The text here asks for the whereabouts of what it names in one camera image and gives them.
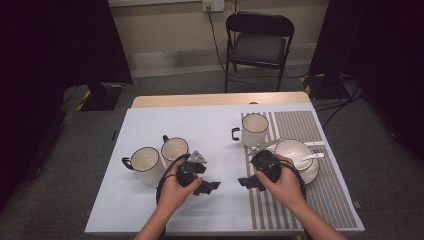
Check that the black folding chair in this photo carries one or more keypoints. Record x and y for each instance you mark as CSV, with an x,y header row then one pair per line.
x,y
259,48

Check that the striped grey placemat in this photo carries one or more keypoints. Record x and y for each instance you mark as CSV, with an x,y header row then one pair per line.
x,y
326,200

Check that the person's left hand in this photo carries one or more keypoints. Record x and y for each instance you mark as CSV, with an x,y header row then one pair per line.
x,y
175,195

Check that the black curtain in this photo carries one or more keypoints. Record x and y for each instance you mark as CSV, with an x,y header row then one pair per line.
x,y
383,60
50,66

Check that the wooden table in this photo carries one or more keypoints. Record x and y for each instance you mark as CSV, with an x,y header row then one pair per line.
x,y
216,99

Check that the white cup with black rim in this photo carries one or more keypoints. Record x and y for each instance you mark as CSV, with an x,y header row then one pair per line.
x,y
148,166
175,150
255,133

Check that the person's right hand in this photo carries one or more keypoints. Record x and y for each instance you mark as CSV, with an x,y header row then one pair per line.
x,y
288,186

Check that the black stand base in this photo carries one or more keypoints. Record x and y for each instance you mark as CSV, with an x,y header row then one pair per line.
x,y
100,98
321,87

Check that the white bowl with dark rim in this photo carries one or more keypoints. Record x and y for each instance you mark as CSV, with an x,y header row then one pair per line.
x,y
293,148

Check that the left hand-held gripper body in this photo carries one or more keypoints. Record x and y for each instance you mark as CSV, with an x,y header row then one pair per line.
x,y
191,171

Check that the white plate with dark rim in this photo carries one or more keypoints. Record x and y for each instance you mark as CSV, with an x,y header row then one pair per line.
x,y
310,173

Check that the pale blue table cover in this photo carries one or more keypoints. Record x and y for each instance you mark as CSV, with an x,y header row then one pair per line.
x,y
186,123

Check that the white wall socket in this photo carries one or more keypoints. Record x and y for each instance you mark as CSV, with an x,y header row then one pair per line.
x,y
213,4

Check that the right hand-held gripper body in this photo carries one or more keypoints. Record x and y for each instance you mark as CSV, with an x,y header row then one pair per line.
x,y
268,165

